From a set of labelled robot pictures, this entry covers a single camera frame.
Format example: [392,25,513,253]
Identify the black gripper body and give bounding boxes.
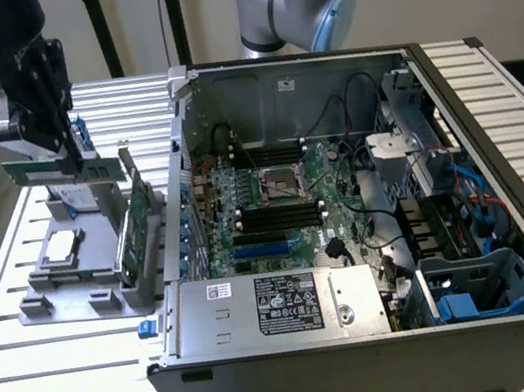
[0,29,84,167]

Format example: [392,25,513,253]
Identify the black RAM slot bank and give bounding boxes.
[233,193,330,242]
[225,129,312,176]

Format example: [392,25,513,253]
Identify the grey power supply unit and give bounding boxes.
[164,249,394,371]

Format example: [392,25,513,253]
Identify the green RAM stick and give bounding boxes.
[0,141,128,202]

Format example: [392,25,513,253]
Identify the blue data wire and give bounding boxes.
[443,152,522,263]

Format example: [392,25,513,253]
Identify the silver CPU chip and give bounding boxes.
[41,227,89,265]

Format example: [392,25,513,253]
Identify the red wire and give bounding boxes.
[474,190,514,225]

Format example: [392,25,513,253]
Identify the green motherboard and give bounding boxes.
[174,126,409,314]

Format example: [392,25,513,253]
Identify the disk with blue caddy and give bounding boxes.
[31,109,109,225]

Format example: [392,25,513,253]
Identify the green graphics card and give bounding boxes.
[104,166,166,288]

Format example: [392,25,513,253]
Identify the black expansion slot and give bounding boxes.
[233,256,269,277]

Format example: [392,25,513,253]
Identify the black stand pole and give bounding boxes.
[162,0,194,68]
[77,0,126,83]

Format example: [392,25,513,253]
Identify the blue expansion slot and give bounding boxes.
[233,238,292,265]

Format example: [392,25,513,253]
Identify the silver metal drive cage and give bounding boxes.
[353,59,470,207]

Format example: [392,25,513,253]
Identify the open black PC case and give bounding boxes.
[93,4,524,392]

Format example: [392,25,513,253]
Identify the grey parts rack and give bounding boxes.
[0,131,187,337]

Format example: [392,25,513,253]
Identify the CPU socket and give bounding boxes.
[245,159,315,212]

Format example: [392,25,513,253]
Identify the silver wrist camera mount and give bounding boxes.
[0,87,31,145]

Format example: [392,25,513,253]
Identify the blue-grey plastic disk bay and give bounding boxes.
[395,239,524,336]

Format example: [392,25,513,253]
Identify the black looped wire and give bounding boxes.
[307,68,389,142]

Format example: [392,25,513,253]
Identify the blue plastic clip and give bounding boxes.
[135,316,159,341]

